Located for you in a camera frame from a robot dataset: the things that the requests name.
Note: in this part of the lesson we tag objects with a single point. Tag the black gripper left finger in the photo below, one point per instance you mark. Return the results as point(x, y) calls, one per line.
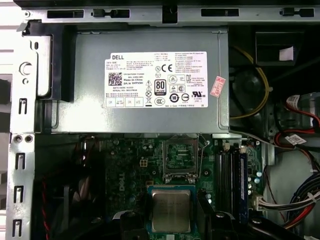
point(135, 227)

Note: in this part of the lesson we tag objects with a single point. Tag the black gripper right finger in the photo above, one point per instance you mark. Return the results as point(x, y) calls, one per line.
point(220, 227)

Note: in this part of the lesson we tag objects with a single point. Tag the silver CPU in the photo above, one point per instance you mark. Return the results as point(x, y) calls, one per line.
point(171, 210)

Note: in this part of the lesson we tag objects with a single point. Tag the metal socket cover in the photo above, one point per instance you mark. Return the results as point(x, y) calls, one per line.
point(165, 155)

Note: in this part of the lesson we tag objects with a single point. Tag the blue RAM stick white label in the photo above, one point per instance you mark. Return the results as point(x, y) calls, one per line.
point(243, 187)

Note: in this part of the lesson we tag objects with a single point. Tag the black RAM slot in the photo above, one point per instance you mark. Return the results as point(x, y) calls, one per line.
point(237, 180)
point(225, 180)
point(231, 180)
point(219, 180)

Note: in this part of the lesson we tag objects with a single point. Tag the cream four-pin power socket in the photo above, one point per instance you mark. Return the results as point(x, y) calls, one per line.
point(143, 163)

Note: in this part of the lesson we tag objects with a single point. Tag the green motherboard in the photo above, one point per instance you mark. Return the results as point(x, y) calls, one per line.
point(150, 163)

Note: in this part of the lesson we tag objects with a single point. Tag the grey power supply unit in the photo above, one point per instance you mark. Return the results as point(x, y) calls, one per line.
point(87, 115)

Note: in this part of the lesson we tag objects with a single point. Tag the black PC case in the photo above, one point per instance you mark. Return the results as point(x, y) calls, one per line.
point(22, 175)

